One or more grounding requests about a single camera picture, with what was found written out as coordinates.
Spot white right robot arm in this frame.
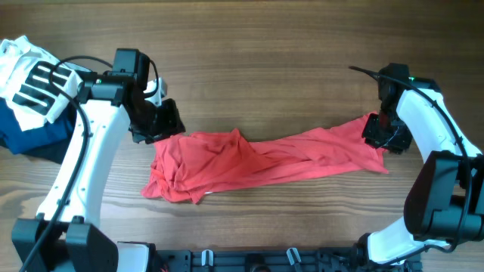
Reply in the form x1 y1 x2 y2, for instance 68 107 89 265
349 74 483 270

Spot red t-shirt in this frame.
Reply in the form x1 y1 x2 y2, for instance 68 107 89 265
141 115 388 204

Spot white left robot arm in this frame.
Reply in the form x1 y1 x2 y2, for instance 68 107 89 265
11 73 185 271

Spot blue folded garment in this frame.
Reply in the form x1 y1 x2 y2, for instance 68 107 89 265
1 98 76 162

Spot white printed t-shirt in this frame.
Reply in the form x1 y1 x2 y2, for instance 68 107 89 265
1 36 82 131

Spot black folded garment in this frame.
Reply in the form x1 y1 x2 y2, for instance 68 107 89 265
0 62 92 165

